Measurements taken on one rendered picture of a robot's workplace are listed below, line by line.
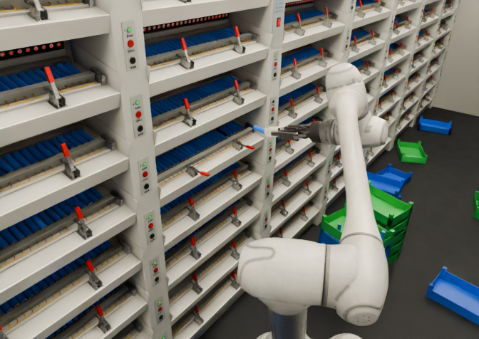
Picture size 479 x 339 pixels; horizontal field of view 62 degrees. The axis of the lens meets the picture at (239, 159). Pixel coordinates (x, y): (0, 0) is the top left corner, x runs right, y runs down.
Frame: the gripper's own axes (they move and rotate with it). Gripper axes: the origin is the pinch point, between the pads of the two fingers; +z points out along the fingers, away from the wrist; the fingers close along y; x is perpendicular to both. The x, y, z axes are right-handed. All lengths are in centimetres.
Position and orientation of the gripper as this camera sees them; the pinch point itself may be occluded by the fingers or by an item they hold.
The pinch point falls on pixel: (274, 131)
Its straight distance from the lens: 148.9
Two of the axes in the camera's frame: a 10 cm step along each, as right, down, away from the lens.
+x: 1.9, 9.3, 3.1
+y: -6.0, 3.6, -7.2
